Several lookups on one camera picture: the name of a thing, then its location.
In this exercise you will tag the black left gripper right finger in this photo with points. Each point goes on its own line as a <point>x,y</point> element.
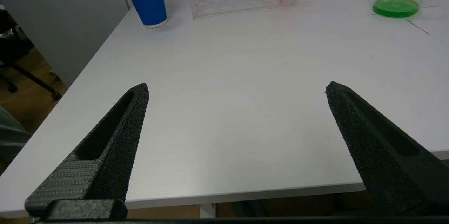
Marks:
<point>382,157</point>

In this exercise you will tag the white table leg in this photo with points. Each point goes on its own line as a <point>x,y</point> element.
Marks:
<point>207,210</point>

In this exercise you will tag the black chair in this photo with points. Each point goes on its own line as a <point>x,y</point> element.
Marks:
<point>21,69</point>

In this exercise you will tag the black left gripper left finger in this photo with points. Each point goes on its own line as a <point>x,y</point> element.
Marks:
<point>105,157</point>

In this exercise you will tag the blue white paper cup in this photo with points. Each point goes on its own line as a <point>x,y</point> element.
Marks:
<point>151,6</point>

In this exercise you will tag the seated person in grey trousers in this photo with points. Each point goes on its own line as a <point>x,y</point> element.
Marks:
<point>10,136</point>

